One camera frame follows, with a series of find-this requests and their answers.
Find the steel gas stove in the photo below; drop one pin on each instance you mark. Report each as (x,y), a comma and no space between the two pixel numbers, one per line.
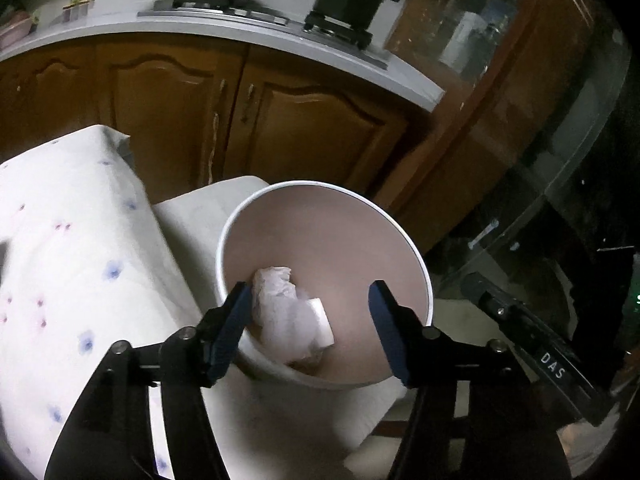
(260,12)

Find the pink plastic basin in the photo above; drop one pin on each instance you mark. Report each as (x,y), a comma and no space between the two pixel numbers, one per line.
(15,27)

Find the round white trash bin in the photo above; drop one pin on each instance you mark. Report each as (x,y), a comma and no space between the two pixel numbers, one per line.
(325,240)

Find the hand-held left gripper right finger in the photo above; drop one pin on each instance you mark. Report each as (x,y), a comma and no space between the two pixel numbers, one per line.
(387,330)

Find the white floral tablecloth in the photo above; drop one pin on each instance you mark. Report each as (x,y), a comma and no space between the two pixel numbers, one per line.
(75,260)

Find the wooden glass-door cabinet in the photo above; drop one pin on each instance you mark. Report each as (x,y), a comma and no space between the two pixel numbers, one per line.
(500,85)

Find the white tissue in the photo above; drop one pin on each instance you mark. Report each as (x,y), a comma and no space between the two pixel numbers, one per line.
(280,310)

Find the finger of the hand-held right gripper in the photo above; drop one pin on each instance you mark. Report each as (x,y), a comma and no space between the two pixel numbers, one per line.
(492,300)

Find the brown wooden base cabinets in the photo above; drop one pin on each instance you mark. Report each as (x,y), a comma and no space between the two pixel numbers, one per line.
(165,110)

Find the white kitchen countertop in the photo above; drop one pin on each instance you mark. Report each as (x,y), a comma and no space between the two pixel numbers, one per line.
(150,25)

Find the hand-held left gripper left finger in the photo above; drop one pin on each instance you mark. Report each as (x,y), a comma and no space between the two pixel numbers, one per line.
(232,330)

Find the white cushioned stool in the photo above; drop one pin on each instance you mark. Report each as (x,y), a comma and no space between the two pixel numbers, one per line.
(280,425)

